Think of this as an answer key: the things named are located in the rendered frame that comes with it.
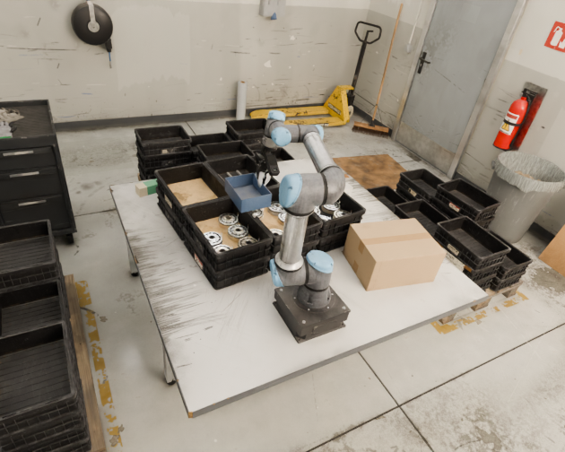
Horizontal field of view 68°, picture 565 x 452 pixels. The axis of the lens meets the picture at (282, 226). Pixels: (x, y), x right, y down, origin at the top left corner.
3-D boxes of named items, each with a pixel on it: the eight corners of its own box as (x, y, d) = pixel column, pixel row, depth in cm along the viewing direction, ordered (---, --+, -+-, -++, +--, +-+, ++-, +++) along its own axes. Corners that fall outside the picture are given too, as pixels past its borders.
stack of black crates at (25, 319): (80, 378, 213) (67, 334, 192) (12, 400, 200) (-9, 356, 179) (71, 321, 240) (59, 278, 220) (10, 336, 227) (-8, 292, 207)
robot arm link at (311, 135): (360, 184, 143) (320, 117, 178) (330, 185, 140) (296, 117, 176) (352, 210, 150) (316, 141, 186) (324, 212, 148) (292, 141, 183)
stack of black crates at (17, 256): (71, 320, 240) (56, 262, 213) (11, 336, 227) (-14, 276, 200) (64, 275, 267) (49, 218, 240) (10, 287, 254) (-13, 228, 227)
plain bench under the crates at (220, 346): (442, 374, 259) (489, 295, 217) (190, 496, 189) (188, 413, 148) (311, 226, 367) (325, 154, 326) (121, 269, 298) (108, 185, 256)
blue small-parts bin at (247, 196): (271, 206, 193) (272, 194, 189) (240, 212, 187) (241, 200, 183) (253, 185, 207) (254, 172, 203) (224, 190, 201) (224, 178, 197)
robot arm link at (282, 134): (300, 130, 170) (294, 119, 178) (273, 130, 167) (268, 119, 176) (299, 148, 174) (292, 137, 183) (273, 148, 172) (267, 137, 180)
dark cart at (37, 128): (80, 246, 312) (56, 134, 258) (10, 259, 292) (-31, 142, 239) (71, 203, 352) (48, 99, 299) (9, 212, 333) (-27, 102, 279)
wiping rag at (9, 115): (25, 124, 272) (23, 118, 270) (-15, 126, 262) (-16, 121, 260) (23, 107, 291) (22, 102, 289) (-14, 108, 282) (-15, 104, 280)
